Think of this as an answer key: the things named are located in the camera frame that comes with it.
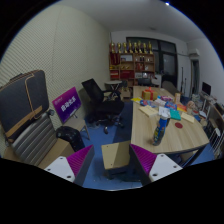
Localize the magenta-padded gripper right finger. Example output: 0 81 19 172
129 143 184 187

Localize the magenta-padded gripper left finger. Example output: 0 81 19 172
44 144 95 187

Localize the blue drink bottle white cap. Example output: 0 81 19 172
152 111 171 147

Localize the black bag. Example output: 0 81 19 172
55 125 86 153

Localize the silver ribbed suitcase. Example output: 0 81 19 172
9 111 58 167

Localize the wooden stool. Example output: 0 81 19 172
100 140 132 179

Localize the teal book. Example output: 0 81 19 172
169 109 182 121

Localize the tan envelope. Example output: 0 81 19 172
180 112 195 124
139 105 158 118

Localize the white booklet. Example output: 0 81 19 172
158 105 171 117

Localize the orange book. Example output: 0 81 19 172
176 103 188 113

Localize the purple sign board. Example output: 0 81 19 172
51 86 83 125

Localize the yellow gift box red ribbon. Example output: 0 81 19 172
141 87 159 101

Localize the black office chair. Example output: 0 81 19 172
81 78 126 134

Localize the wooden side desk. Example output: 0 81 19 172
199 93 224 134

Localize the grey office chair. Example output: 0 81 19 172
162 80 179 96

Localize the dark grey bag tan trim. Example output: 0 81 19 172
0 69 50 144

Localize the computer monitor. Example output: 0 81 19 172
201 81 212 97

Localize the small round table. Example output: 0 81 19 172
104 79 124 93

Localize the black framed glass door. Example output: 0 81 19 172
126 37 178 88

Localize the wooden shelf unit with trophies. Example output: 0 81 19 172
109 40 156 81

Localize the white air conditioner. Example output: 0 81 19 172
188 48 201 57

